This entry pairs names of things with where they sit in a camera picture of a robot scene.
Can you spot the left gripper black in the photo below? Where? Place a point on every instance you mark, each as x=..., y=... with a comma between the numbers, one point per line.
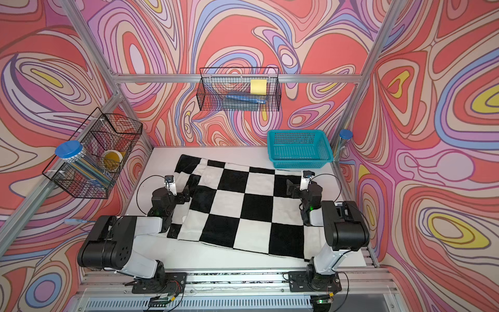
x=183, y=196

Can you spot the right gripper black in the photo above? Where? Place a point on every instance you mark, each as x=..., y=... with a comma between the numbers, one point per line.
x=294, y=189

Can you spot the black white checkered pillowcase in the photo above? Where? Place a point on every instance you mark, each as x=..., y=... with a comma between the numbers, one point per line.
x=242, y=208

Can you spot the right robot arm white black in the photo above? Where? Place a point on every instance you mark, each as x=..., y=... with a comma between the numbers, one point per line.
x=345, y=231

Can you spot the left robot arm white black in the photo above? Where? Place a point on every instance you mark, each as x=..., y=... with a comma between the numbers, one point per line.
x=109, y=245

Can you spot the yellow tape roll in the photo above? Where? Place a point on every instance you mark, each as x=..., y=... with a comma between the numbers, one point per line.
x=111, y=160

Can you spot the teal plastic basket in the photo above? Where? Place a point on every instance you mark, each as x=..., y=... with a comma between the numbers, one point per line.
x=298, y=149

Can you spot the blue lid corner jar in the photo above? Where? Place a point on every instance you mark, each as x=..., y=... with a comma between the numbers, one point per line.
x=344, y=136

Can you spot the yellow sticky note pad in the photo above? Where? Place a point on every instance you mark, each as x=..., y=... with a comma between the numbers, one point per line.
x=258, y=87

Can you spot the blue lid straw jar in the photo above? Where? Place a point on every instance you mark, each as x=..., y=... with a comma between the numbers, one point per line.
x=80, y=171

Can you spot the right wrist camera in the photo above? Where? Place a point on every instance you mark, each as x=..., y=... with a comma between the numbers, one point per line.
x=308, y=174

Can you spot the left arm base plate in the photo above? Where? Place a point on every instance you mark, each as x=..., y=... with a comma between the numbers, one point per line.
x=170, y=283

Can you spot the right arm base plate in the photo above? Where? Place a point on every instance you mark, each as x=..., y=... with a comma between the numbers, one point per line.
x=301, y=281

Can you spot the left wire basket black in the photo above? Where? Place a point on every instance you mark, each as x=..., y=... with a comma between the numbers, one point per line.
x=98, y=133

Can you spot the wire basket black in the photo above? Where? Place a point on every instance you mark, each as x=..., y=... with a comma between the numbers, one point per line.
x=98, y=133
x=217, y=82

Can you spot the back wire basket black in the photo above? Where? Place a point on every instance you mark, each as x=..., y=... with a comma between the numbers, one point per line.
x=217, y=82

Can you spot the aluminium rail front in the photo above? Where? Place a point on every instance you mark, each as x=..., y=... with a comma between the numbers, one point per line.
x=357, y=281

